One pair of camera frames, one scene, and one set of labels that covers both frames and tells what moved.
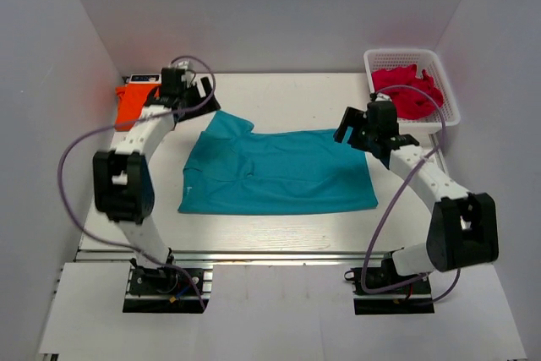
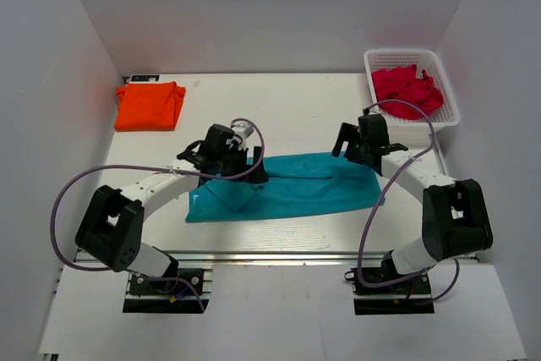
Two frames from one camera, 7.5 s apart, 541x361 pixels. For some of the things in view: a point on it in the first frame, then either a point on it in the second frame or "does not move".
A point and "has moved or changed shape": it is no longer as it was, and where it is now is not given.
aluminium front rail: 237,256 does not move
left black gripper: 205,104 to 243,155
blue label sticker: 145,78 does not move
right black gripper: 354,118 to 349,133
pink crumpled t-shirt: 413,98 does not move
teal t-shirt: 234,169 has moved or changed shape
